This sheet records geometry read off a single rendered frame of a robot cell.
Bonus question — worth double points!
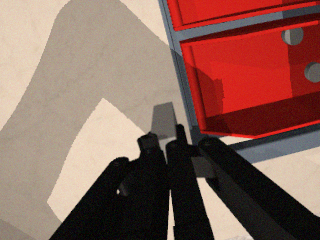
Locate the grey steel disc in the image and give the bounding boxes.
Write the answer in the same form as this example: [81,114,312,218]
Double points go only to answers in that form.
[304,62,320,83]
[281,27,304,45]

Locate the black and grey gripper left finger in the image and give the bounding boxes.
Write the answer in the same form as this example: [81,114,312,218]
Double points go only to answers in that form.
[49,104,170,240]

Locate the dark grey metal shelf rack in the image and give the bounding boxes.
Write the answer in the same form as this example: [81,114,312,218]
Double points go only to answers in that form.
[158,0,320,164]

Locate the red bin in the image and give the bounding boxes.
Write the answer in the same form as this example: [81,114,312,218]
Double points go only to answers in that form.
[167,0,320,31]
[179,13,320,139]

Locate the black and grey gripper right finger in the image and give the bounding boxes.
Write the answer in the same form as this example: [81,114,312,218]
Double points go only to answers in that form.
[162,101,320,240]

